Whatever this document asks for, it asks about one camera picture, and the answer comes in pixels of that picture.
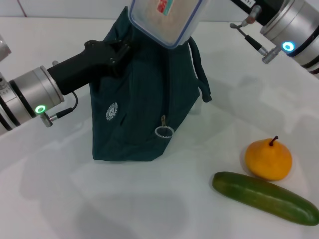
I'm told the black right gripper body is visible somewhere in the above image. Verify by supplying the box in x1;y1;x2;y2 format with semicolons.
230;0;284;25

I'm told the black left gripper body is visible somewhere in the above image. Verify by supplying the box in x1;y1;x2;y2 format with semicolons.
46;39;132;96

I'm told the dark teal fabric bag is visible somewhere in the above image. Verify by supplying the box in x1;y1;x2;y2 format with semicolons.
91;6;212;162

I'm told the clear container with blue-rimmed lid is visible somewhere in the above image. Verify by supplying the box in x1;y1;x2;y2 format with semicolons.
129;0;203;48

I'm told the orange pear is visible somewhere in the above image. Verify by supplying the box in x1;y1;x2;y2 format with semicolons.
244;135;293;181

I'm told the green cucumber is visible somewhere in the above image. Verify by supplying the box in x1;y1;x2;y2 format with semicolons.
212;171;319;227

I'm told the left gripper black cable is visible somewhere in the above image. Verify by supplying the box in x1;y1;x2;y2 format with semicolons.
41;92;79;128

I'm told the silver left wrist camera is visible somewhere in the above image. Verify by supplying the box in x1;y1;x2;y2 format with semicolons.
0;34;12;62

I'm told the silver zipper pull ring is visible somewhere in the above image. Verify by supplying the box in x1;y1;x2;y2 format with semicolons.
154;115;174;139

